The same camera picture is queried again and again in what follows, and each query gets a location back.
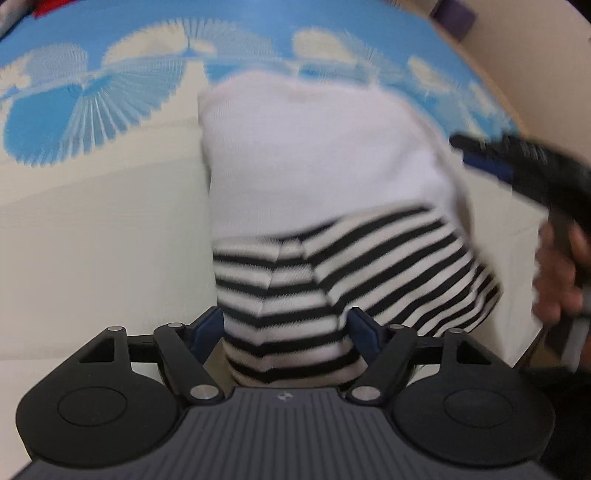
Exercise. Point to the black white striped garment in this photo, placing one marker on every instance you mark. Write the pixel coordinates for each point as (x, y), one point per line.
(326, 197)

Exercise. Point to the person right hand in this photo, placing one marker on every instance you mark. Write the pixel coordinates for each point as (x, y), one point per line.
(555, 284)

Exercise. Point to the red folded blanket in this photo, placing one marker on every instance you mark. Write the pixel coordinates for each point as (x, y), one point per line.
(44, 7)

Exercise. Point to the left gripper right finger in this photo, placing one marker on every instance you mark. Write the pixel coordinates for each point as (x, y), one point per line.
(391, 352)

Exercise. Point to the blue cream patterned bedspread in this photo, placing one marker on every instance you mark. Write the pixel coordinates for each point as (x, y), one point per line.
(103, 192)

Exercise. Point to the purple box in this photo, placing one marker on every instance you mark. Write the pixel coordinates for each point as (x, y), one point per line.
(455, 17)

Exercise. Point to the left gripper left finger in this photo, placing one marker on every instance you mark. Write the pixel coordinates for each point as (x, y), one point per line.
(180, 351)

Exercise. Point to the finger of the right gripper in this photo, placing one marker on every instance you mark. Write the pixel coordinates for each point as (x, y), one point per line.
(494, 167)
(480, 147)

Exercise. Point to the wooden bed frame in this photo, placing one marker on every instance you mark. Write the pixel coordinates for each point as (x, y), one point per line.
(491, 85)

